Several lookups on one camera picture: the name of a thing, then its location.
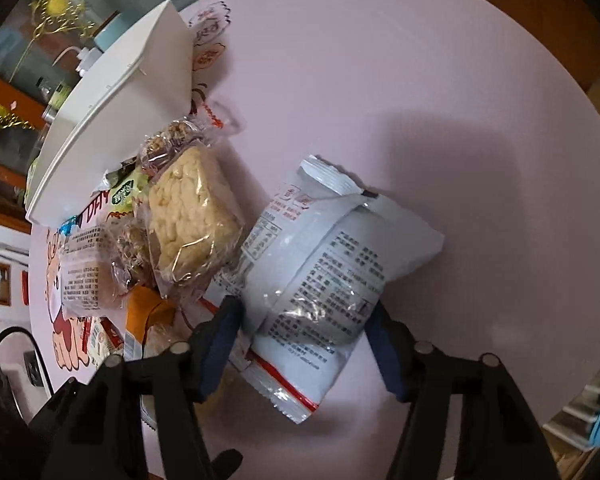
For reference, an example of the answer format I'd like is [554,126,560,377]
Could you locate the red white snack carton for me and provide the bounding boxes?
[87,316,126,361]

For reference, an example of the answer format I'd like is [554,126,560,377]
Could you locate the white printed snack packet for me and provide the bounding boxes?
[215,155,446,426]

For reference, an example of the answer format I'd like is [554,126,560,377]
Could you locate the white text snack packet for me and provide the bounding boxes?
[59,224,116,318]

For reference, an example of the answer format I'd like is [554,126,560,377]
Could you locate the large gold door ornament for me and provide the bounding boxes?
[27,0,103,43]

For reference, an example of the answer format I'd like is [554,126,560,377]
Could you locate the pink printed table cover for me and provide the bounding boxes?
[27,0,600,480]

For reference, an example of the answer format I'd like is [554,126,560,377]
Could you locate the small nut cluster packet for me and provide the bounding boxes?
[107,220,156,293]

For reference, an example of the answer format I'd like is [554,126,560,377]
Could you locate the white plastic tray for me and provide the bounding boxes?
[25,0,196,226]

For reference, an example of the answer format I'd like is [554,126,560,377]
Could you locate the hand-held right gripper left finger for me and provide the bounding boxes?
[44,296,245,480]

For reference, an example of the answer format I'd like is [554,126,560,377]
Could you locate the orange snack packet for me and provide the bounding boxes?
[125,285,181,346]

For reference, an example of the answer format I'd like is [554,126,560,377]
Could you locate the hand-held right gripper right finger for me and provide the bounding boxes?
[363,305,561,480]

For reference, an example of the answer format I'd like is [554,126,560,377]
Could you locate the rice cracker clear packet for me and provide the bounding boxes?
[142,145,246,301]

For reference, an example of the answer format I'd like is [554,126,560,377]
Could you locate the black cable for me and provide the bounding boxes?
[0,327,56,396]

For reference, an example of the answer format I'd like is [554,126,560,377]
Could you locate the small gold door ornament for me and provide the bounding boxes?
[0,94,31,133]

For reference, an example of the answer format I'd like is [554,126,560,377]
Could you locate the green snack packet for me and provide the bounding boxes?
[102,167,148,218]

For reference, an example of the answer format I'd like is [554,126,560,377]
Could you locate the nut cluster clear packet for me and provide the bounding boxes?
[139,102,242,181]

